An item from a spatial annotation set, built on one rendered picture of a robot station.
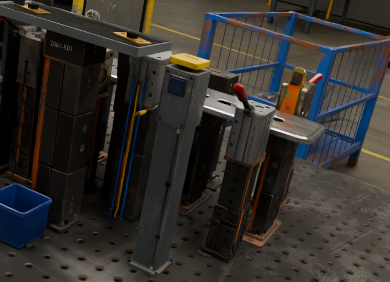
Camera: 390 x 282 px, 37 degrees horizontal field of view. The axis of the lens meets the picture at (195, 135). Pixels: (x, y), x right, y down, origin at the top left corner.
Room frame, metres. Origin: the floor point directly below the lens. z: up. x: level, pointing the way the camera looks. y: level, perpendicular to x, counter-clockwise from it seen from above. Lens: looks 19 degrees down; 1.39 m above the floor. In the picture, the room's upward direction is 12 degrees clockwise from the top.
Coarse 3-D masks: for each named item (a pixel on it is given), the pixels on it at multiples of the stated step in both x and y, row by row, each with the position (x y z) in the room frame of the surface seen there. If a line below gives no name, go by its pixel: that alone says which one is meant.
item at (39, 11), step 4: (16, 4) 1.26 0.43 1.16; (24, 4) 1.28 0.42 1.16; (28, 4) 1.25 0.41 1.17; (32, 4) 1.25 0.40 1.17; (36, 4) 1.26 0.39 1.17; (24, 8) 1.24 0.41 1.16; (28, 8) 1.24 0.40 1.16; (32, 8) 1.24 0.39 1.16; (36, 8) 1.25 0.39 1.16; (36, 12) 1.21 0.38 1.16; (40, 12) 1.22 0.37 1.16; (44, 12) 1.23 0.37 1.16; (48, 12) 1.24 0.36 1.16
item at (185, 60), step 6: (180, 54) 1.11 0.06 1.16; (186, 54) 1.13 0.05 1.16; (174, 60) 1.08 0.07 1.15; (180, 60) 1.07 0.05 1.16; (186, 60) 1.07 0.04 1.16; (192, 60) 1.08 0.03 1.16; (198, 60) 1.09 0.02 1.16; (204, 60) 1.10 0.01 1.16; (186, 66) 1.07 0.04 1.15; (192, 66) 1.06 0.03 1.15; (198, 66) 1.06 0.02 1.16; (204, 66) 1.09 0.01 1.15
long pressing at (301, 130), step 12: (216, 96) 1.45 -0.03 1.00; (228, 96) 1.48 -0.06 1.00; (204, 108) 1.34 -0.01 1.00; (216, 108) 1.34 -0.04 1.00; (228, 108) 1.37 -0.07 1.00; (288, 120) 1.38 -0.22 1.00; (300, 120) 1.40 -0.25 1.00; (276, 132) 1.27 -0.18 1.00; (288, 132) 1.27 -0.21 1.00; (300, 132) 1.30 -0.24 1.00; (312, 132) 1.32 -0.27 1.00; (324, 132) 1.38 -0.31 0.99
